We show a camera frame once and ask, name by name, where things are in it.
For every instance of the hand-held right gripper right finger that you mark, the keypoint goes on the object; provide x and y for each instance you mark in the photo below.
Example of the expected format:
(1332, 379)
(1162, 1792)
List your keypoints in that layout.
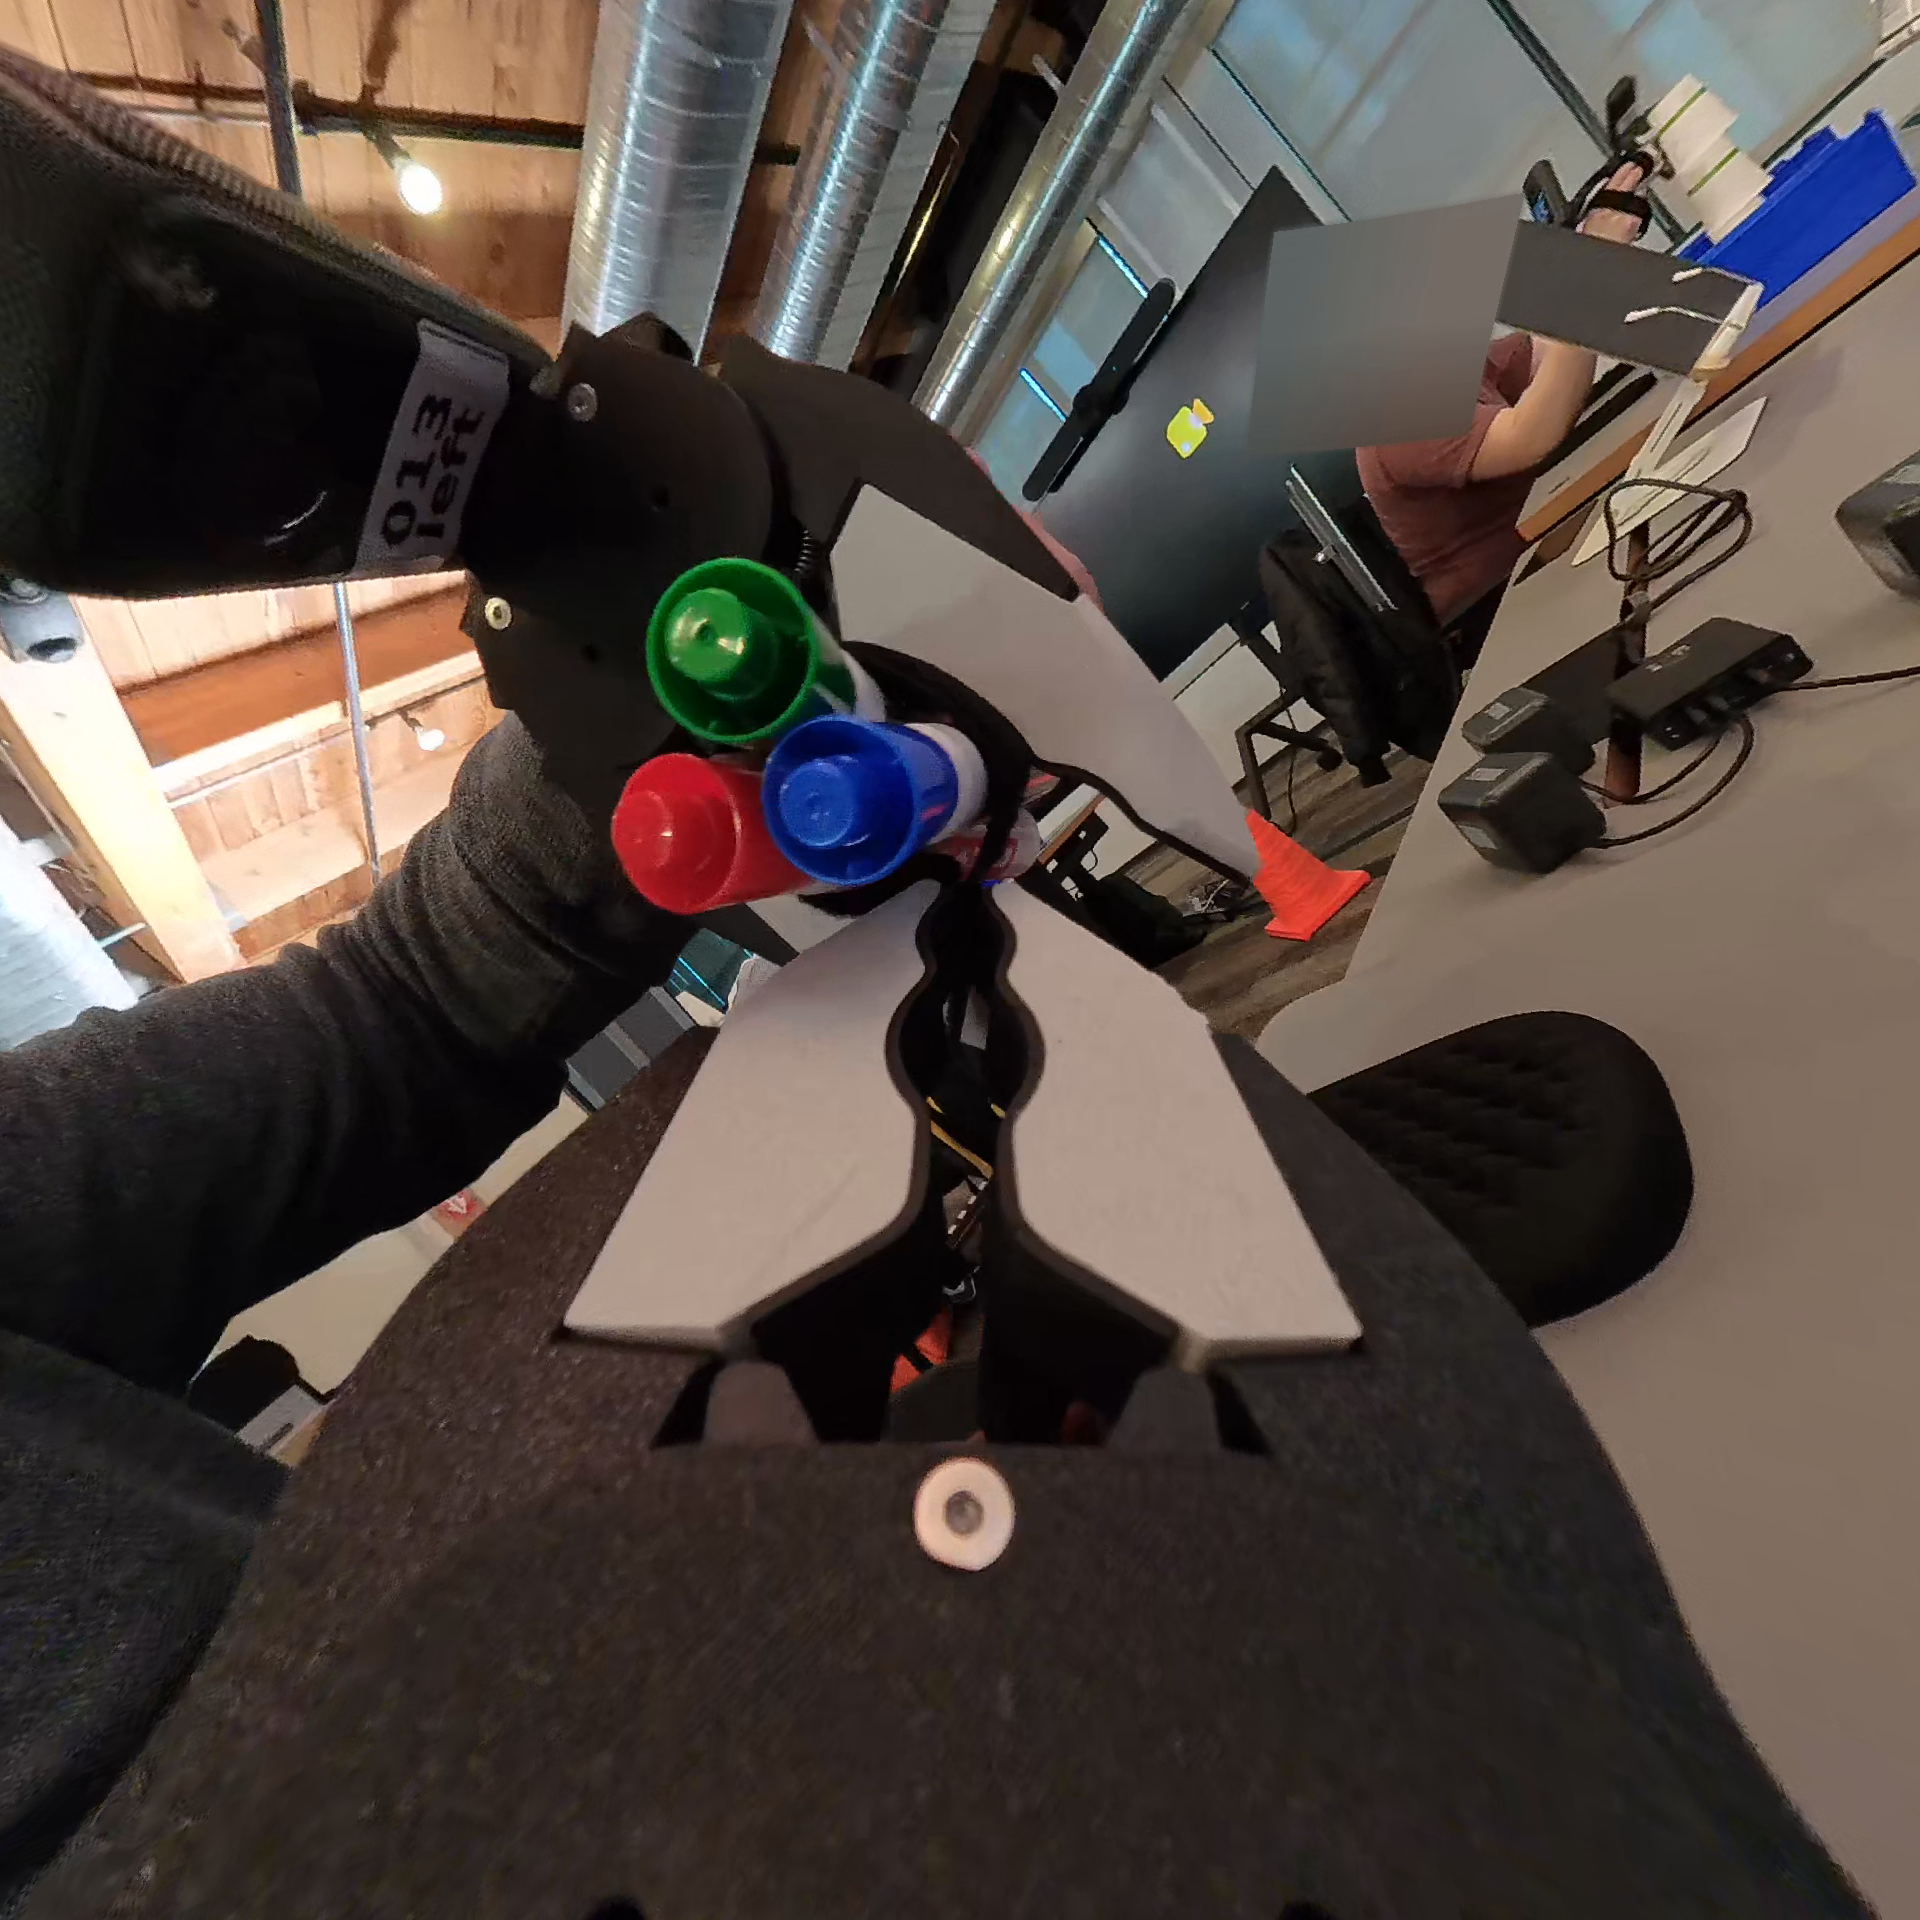
(1172, 1186)

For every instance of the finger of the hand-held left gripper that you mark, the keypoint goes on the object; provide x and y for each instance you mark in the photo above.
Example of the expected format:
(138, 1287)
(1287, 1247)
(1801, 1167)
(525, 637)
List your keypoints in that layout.
(1021, 662)

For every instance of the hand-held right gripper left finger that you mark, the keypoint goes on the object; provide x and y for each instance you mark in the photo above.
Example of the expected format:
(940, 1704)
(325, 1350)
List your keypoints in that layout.
(751, 1172)

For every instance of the green dry-erase marker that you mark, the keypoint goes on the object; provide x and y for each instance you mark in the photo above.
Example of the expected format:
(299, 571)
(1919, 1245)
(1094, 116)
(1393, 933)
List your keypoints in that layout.
(735, 645)

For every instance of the blue dry-erase marker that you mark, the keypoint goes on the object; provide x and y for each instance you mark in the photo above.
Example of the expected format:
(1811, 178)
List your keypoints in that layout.
(834, 803)

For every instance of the red dry-erase marker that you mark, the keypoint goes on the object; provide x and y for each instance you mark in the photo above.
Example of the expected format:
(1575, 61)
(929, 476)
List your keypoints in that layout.
(691, 832)

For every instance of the person's left forearm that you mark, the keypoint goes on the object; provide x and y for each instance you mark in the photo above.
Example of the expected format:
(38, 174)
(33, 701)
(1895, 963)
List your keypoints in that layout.
(300, 1050)

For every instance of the large black display screen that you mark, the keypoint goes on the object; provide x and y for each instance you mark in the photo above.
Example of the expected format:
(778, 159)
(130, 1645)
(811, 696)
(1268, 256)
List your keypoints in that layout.
(1230, 557)

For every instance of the black video bar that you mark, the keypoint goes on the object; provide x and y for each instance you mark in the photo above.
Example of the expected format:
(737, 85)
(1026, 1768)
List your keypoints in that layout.
(1110, 395)

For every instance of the orange traffic cone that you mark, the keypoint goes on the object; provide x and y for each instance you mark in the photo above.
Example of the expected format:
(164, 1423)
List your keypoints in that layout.
(1300, 886)

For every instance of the black office chair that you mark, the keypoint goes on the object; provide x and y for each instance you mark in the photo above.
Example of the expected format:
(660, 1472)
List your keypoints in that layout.
(1349, 645)

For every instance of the ceiling spot lamp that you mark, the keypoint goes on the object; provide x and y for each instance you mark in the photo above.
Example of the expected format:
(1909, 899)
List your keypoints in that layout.
(417, 188)

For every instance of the black power adapter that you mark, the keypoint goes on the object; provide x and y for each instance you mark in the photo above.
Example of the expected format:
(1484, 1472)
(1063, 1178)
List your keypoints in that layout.
(1517, 810)
(1517, 716)

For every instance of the black charging hub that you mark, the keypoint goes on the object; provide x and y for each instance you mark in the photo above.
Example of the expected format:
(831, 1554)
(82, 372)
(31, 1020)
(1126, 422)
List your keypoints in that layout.
(1710, 675)

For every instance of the white paper sheet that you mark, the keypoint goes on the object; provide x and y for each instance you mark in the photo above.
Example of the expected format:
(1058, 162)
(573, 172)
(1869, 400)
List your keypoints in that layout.
(1694, 459)

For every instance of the white stacked containers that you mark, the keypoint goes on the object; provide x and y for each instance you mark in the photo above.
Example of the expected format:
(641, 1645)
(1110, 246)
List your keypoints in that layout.
(1705, 149)

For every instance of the black box device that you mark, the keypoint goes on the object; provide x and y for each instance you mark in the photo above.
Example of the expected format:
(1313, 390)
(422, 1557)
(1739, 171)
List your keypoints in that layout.
(1886, 525)

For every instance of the blue storage bin stack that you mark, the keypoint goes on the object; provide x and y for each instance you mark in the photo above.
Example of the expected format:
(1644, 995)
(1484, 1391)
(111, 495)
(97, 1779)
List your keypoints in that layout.
(1817, 196)

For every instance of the silver ventilation duct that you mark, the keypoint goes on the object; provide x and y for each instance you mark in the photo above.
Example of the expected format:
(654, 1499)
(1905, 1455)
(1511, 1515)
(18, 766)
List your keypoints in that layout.
(869, 149)
(1081, 182)
(691, 149)

